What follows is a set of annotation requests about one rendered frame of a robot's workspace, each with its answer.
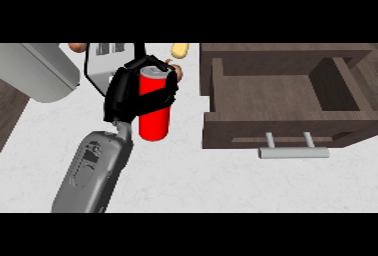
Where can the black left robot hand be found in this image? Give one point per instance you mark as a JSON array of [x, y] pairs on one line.
[[124, 96]]

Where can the red can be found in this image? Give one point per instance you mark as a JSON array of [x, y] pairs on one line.
[[155, 125]]

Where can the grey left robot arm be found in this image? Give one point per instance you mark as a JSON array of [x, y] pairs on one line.
[[94, 170]]

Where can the dark wooden drawer front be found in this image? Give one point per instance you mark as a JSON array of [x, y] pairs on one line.
[[246, 128]]

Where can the dark wooden drawer box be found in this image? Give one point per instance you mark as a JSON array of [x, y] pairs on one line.
[[267, 95]]

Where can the white box with dark stripes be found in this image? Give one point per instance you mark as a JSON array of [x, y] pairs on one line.
[[103, 68]]

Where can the brown bread roll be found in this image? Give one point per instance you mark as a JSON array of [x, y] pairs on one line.
[[180, 72]]

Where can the brown round food item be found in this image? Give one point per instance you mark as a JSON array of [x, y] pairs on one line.
[[78, 47]]

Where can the pale yellow food item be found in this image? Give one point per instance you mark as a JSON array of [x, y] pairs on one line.
[[181, 50]]

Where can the grey rounded appliance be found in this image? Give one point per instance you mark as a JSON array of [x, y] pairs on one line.
[[35, 71]]

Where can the dark wooden cabinet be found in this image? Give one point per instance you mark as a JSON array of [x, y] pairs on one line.
[[276, 53]]

